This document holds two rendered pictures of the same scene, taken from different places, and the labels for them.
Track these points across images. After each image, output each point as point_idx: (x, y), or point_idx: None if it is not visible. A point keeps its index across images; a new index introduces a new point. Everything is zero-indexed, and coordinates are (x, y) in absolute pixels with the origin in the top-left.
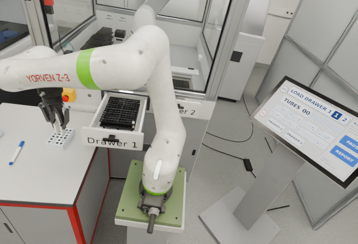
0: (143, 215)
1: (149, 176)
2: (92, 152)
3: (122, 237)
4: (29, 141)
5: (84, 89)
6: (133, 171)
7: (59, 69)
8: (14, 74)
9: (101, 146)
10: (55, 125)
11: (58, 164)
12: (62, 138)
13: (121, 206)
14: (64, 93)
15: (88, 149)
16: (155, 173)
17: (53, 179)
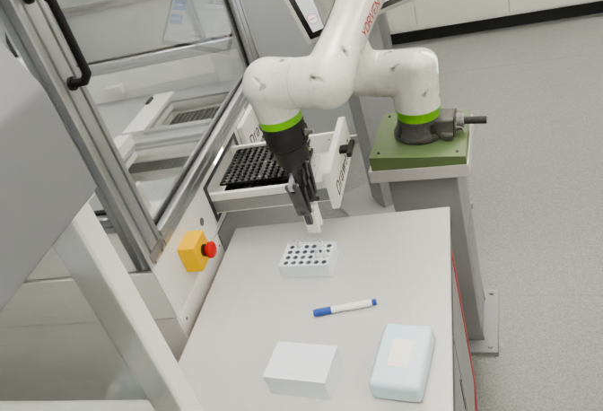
0: (461, 135)
1: (433, 77)
2: (343, 218)
3: None
4: (312, 308)
5: (193, 216)
6: (392, 153)
7: None
8: (354, 46)
9: (344, 187)
10: (314, 210)
11: (373, 247)
12: (319, 241)
13: (452, 153)
14: (199, 243)
15: (336, 224)
16: (436, 60)
17: (406, 240)
